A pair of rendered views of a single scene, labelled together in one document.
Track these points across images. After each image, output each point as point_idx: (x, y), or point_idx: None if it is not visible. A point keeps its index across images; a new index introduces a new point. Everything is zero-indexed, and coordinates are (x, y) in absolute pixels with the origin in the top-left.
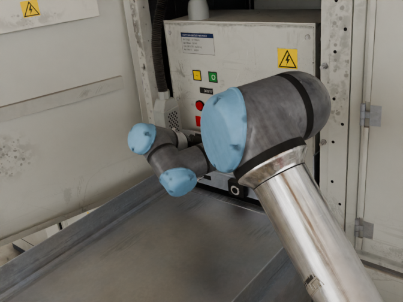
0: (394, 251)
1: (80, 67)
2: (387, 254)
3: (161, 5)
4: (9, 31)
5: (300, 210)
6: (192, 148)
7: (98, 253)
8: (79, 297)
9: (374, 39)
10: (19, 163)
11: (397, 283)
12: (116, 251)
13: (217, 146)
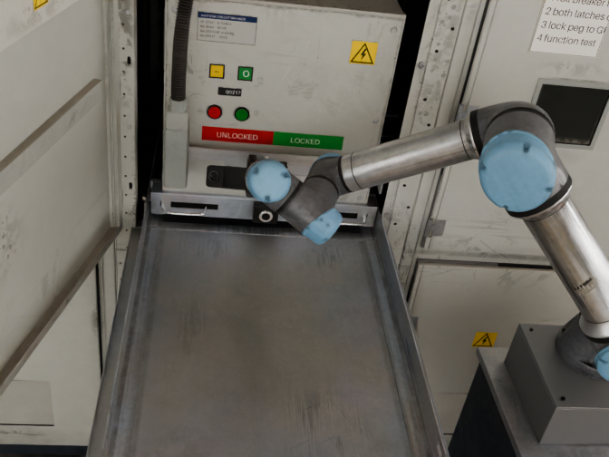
0: (461, 241)
1: (63, 76)
2: (453, 246)
3: None
4: (20, 37)
5: (582, 229)
6: (320, 181)
7: (174, 349)
8: (223, 405)
9: (485, 43)
10: (6, 255)
11: (458, 271)
12: (195, 337)
13: (519, 189)
